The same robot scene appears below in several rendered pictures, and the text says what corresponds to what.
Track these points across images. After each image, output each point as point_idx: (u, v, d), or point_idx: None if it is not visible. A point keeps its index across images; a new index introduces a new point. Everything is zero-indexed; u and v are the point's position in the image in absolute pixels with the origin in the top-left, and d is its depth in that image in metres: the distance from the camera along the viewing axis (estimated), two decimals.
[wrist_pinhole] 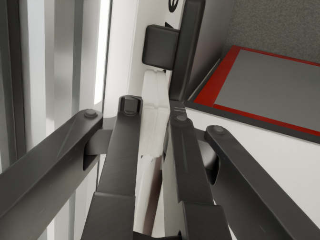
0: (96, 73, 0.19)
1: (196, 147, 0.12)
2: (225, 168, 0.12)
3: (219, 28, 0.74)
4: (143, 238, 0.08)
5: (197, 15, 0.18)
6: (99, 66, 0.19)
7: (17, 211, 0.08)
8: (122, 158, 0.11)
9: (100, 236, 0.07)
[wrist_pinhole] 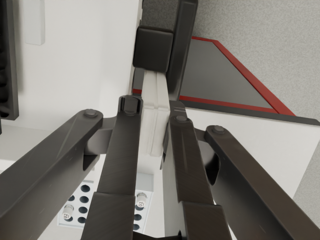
0: None
1: (196, 147, 0.12)
2: (225, 168, 0.12)
3: None
4: (143, 238, 0.08)
5: (193, 15, 0.18)
6: None
7: (17, 211, 0.08)
8: (122, 158, 0.11)
9: (100, 236, 0.07)
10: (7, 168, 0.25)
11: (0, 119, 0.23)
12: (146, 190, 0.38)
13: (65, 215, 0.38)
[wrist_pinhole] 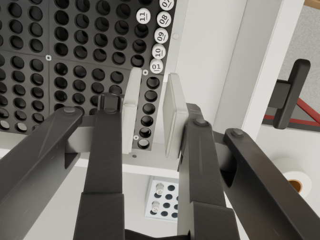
0: None
1: (213, 151, 0.12)
2: (243, 170, 0.12)
3: None
4: (143, 238, 0.08)
5: (307, 73, 0.27)
6: None
7: (2, 213, 0.08)
8: (106, 156, 0.11)
9: (92, 236, 0.07)
10: (148, 173, 0.34)
11: (152, 138, 0.32)
12: None
13: (155, 209, 0.48)
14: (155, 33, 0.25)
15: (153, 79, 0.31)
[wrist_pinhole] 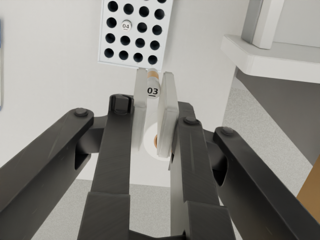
0: None
1: (204, 149, 0.12)
2: (234, 169, 0.12)
3: None
4: (143, 238, 0.08)
5: None
6: None
7: (10, 212, 0.08)
8: (115, 157, 0.11)
9: (96, 236, 0.07)
10: None
11: None
12: (162, 65, 0.38)
13: None
14: None
15: None
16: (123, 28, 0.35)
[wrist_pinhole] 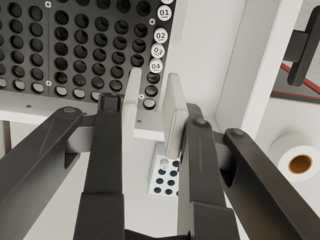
0: None
1: (213, 151, 0.12)
2: (243, 170, 0.12)
3: None
4: (143, 238, 0.08)
5: None
6: None
7: (2, 213, 0.08)
8: (106, 156, 0.11)
9: (92, 236, 0.07)
10: (154, 138, 0.32)
11: (159, 98, 0.30)
12: None
13: (162, 35, 0.26)
14: None
15: None
16: (153, 70, 0.27)
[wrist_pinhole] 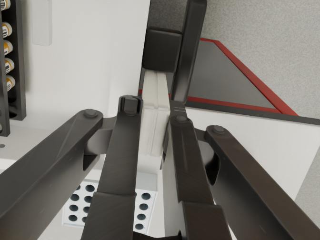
0: None
1: (196, 147, 0.12)
2: (225, 168, 0.12)
3: None
4: (143, 238, 0.08)
5: (202, 16, 0.18)
6: None
7: (17, 211, 0.08)
8: (122, 158, 0.11)
9: (100, 236, 0.07)
10: None
11: (8, 120, 0.23)
12: (150, 190, 0.39)
13: None
14: None
15: (6, 36, 0.22)
16: None
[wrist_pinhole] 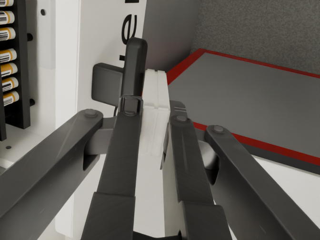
0: None
1: (196, 147, 0.12)
2: (225, 168, 0.12)
3: (176, 33, 0.77)
4: (143, 238, 0.08)
5: (137, 58, 0.19)
6: None
7: (17, 211, 0.08)
8: (122, 158, 0.11)
9: (100, 236, 0.07)
10: None
11: (5, 127, 0.28)
12: None
13: None
14: None
15: (13, 60, 0.27)
16: None
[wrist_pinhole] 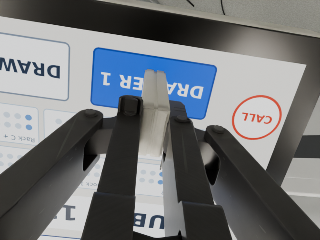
0: None
1: (196, 147, 0.12)
2: (225, 168, 0.12)
3: None
4: (143, 238, 0.08)
5: None
6: None
7: (17, 211, 0.08)
8: (122, 158, 0.11)
9: (100, 236, 0.07)
10: None
11: None
12: None
13: None
14: None
15: None
16: None
